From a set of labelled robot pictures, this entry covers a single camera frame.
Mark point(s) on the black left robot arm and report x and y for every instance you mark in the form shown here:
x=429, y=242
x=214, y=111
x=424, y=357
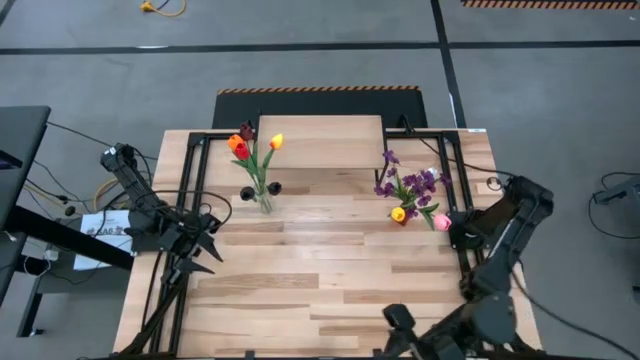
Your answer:
x=132, y=182

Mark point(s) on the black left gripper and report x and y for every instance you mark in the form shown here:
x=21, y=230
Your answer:
x=185, y=235

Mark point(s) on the dark red tulip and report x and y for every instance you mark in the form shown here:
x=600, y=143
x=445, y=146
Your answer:
x=246, y=132

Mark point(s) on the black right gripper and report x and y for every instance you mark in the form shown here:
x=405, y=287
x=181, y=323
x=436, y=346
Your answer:
x=435, y=340

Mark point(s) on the white power adapter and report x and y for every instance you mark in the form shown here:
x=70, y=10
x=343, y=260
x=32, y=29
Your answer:
x=51, y=255

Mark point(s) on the clear glass vase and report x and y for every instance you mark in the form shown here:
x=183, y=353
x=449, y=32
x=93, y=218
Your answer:
x=266, y=206

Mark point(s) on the grey floor device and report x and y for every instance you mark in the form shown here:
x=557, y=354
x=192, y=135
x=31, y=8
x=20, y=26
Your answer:
x=620, y=190

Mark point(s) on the white printed paper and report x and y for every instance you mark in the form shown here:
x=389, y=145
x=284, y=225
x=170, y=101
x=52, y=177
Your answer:
x=100, y=250

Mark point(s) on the black desk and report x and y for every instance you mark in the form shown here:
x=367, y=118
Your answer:
x=20, y=150

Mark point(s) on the white tulip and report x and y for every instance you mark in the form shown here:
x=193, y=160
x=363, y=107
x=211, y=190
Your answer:
x=433, y=173

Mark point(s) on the wooden shelf black legs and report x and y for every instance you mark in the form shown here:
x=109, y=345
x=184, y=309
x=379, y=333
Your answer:
x=320, y=142

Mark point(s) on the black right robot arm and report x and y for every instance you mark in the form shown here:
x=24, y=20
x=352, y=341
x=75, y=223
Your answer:
x=520, y=225

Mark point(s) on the orange red tulip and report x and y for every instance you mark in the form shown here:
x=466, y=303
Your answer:
x=235, y=141

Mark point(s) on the pink tulip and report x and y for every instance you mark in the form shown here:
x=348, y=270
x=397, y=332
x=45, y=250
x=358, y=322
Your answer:
x=442, y=222

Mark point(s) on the yellow orange tulip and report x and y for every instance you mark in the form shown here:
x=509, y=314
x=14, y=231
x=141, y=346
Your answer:
x=276, y=141

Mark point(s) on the black mat striped edge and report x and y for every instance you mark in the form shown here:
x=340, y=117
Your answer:
x=320, y=105

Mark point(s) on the black metal table frame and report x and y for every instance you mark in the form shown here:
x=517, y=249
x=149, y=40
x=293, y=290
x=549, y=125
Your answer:
x=445, y=165

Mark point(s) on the purple flower bunch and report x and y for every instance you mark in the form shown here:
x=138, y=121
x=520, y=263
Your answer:
x=417, y=185

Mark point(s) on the orange black hazard strip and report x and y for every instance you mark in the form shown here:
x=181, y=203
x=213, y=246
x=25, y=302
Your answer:
x=550, y=4

